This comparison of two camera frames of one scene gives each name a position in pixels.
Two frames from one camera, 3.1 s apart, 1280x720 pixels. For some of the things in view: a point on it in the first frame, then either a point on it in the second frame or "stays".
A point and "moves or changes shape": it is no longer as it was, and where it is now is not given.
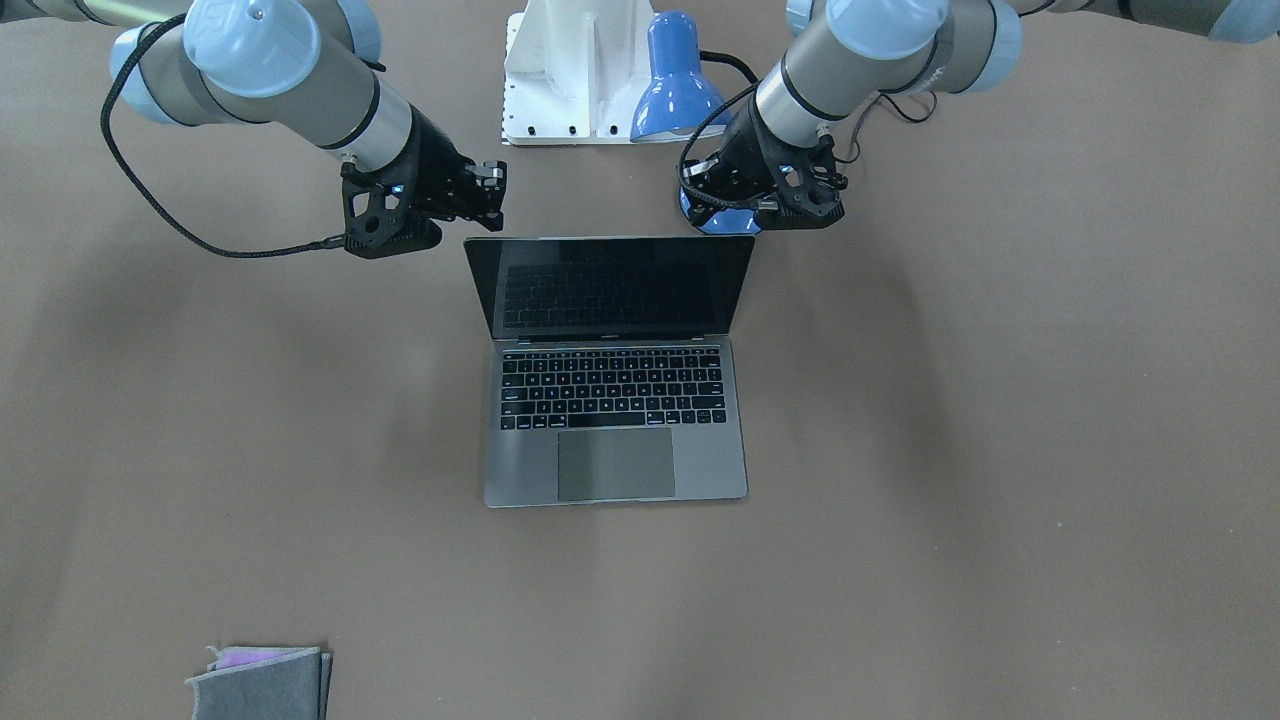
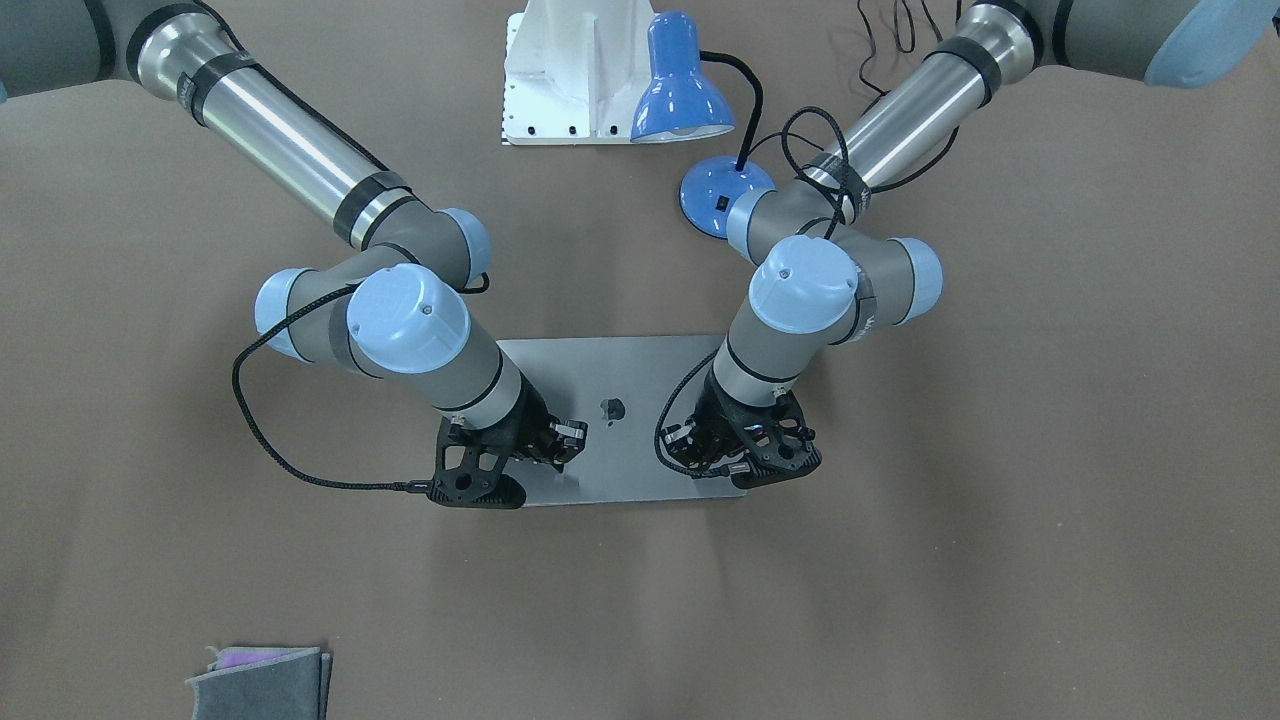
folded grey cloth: (264, 683) stays
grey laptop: (613, 375) moves or changes shape
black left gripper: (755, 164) -> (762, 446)
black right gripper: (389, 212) -> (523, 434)
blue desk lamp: (679, 101) stays
